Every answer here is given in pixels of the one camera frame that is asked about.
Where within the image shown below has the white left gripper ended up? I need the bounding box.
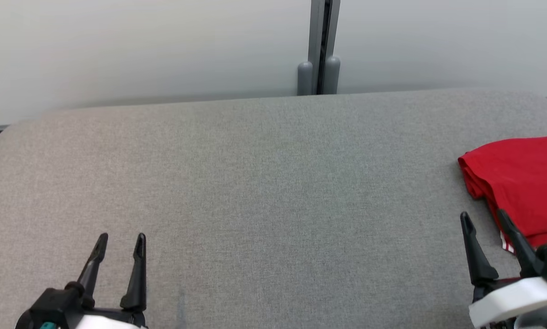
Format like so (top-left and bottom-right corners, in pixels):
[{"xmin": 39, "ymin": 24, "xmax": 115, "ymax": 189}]
[{"xmin": 73, "ymin": 233, "xmax": 147, "ymax": 329}]

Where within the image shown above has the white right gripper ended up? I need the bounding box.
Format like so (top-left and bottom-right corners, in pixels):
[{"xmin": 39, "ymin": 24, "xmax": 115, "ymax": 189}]
[{"xmin": 460, "ymin": 209, "xmax": 547, "ymax": 327}]

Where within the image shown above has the red garment striped white trim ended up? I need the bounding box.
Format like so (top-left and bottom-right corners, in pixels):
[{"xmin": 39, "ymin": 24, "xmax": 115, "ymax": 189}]
[{"xmin": 458, "ymin": 136, "xmax": 547, "ymax": 254}]

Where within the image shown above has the grey double partition post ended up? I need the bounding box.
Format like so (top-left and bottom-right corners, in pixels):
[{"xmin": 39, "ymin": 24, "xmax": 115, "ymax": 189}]
[{"xmin": 297, "ymin": 0, "xmax": 341, "ymax": 96}]

